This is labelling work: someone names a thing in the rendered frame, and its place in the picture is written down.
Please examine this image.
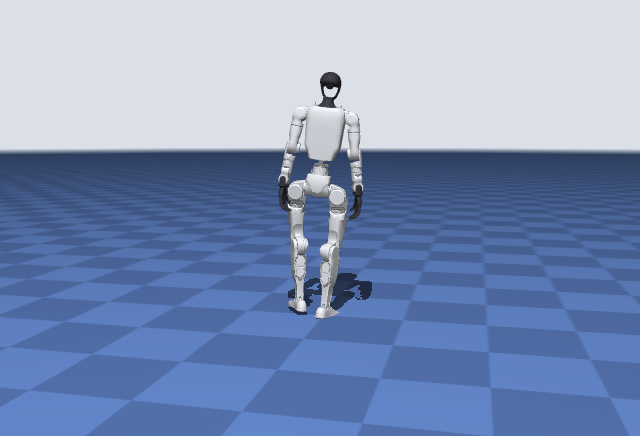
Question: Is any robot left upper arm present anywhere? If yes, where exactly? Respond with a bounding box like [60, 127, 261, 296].
[287, 107, 309, 154]

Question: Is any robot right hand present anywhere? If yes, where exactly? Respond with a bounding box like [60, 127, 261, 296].
[349, 185, 363, 219]

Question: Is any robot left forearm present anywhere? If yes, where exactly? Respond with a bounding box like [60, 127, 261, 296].
[278, 141, 296, 185]

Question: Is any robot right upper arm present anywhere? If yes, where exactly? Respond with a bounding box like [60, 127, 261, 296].
[344, 111, 360, 160]

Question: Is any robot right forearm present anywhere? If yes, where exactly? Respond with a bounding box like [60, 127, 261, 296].
[350, 148, 364, 192]

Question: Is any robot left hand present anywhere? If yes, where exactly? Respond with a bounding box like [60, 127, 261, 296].
[278, 176, 291, 211]

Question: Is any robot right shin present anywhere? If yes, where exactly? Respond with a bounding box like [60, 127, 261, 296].
[320, 246, 340, 309]

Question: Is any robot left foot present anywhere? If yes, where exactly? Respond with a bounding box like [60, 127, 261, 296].
[288, 297, 307, 312]

